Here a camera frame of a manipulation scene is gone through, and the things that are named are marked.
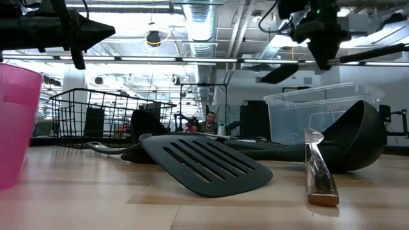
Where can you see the silver ventilation duct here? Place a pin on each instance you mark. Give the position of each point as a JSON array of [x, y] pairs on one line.
[[271, 51], [200, 28]]

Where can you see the pink plastic bin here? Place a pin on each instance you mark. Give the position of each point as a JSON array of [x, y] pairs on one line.
[[16, 127]]

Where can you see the white tumbler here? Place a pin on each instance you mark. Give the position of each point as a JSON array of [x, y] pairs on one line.
[[221, 129]]

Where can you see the black cabinet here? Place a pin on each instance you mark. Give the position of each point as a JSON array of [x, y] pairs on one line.
[[254, 121]]

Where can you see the large black ladle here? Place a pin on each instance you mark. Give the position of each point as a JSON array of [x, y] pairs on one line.
[[358, 143]]

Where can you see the long linear ceiling light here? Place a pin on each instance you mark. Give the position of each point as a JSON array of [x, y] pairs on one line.
[[147, 58]]

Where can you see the black background station frame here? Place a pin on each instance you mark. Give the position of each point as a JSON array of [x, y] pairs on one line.
[[204, 84]]

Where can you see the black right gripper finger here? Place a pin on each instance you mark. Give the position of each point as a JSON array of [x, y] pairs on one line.
[[323, 52]]

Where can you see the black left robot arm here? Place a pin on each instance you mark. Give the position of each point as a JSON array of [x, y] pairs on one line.
[[8, 8]]

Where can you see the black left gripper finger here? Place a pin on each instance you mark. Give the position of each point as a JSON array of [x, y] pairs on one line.
[[92, 26], [92, 38]]

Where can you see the clear plastic bin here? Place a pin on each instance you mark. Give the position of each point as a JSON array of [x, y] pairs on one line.
[[287, 118]]

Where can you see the person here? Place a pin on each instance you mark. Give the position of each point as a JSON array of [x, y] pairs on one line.
[[209, 126]]

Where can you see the grey slotted spatula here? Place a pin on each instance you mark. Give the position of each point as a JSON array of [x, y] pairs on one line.
[[153, 149]]

